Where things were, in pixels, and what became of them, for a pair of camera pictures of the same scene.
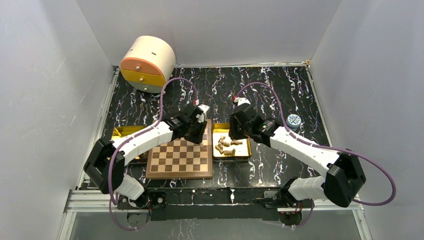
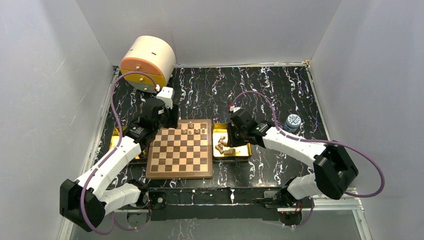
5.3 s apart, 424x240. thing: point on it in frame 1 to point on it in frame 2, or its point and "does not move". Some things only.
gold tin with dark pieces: [120, 132] does not move
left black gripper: [197, 138] to [173, 116]
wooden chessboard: [178, 159] does not move
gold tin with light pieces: [225, 149] does not move
